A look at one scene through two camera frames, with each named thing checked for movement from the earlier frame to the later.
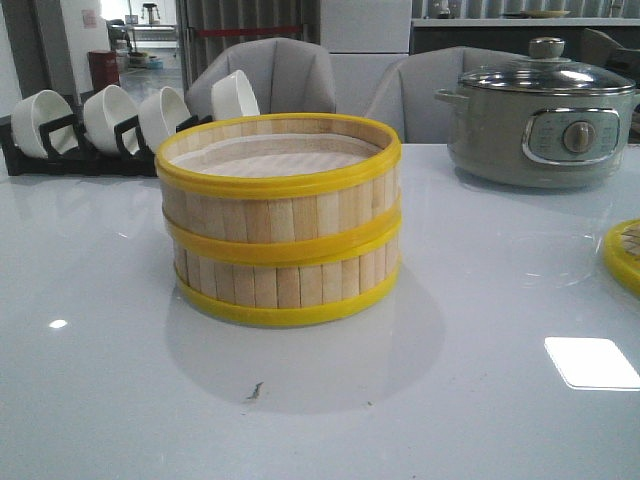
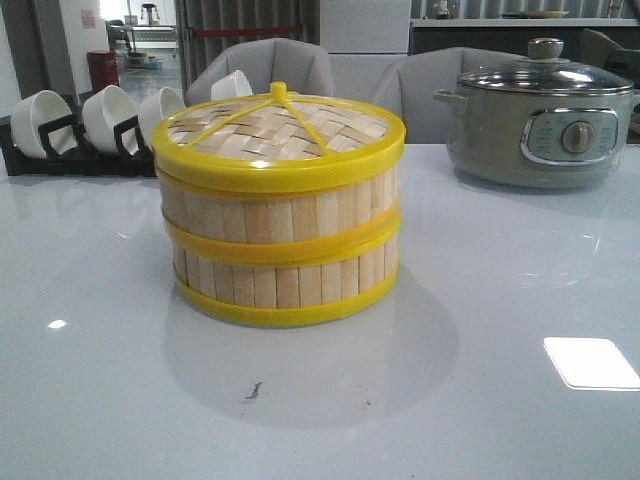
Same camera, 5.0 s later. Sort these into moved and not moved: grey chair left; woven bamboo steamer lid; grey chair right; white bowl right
Moved: woven bamboo steamer lid
Not moved: grey chair left; white bowl right; grey chair right
